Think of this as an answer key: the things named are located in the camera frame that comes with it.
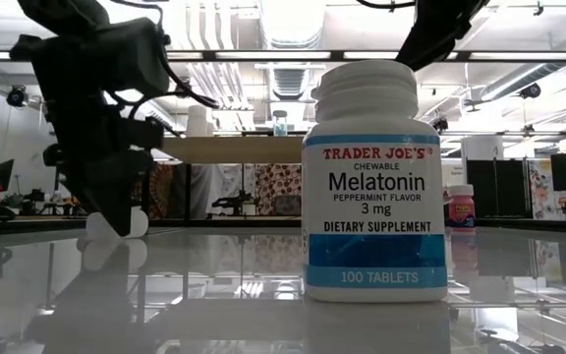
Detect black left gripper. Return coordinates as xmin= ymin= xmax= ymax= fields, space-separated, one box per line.
xmin=10 ymin=17 xmax=172 ymax=237

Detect white bottle yellow label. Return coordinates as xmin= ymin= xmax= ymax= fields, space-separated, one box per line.
xmin=85 ymin=205 xmax=150 ymax=242

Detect pink bottle white cap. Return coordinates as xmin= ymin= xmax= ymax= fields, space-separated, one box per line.
xmin=445 ymin=184 xmax=477 ymax=229

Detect clear bottle green pills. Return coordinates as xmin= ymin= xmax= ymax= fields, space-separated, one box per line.
xmin=271 ymin=109 xmax=290 ymax=138

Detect white melatonin bottle blue label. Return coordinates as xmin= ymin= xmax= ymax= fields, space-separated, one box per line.
xmin=301 ymin=59 xmax=449 ymax=303

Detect dark brown patterned cloth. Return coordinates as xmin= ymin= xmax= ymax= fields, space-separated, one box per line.
xmin=147 ymin=162 xmax=187 ymax=220

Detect white hanging cloth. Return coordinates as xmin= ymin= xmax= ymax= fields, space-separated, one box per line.
xmin=189 ymin=164 xmax=245 ymax=218

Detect small black monitor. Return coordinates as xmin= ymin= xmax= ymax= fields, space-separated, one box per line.
xmin=0 ymin=159 xmax=16 ymax=188

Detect black partition panel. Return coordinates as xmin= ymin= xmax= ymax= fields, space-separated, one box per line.
xmin=466 ymin=157 xmax=530 ymax=219

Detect brown dotted cloth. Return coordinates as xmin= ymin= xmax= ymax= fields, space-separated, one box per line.
xmin=255 ymin=162 xmax=303 ymax=216

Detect floral cloth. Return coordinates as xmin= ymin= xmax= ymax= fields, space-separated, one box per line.
xmin=528 ymin=159 xmax=555 ymax=220

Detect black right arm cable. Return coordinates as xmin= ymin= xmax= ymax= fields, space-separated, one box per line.
xmin=355 ymin=0 xmax=418 ymax=12

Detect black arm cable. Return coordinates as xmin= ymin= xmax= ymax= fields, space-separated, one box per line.
xmin=355 ymin=0 xmax=418 ymax=12
xmin=105 ymin=29 xmax=221 ymax=122

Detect black metal rig frame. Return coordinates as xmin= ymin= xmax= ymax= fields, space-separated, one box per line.
xmin=0 ymin=48 xmax=566 ymax=63

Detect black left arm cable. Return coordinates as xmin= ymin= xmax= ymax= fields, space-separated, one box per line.
xmin=105 ymin=29 xmax=221 ymax=122

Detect black wall screen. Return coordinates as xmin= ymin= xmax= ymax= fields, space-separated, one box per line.
xmin=550 ymin=151 xmax=566 ymax=192

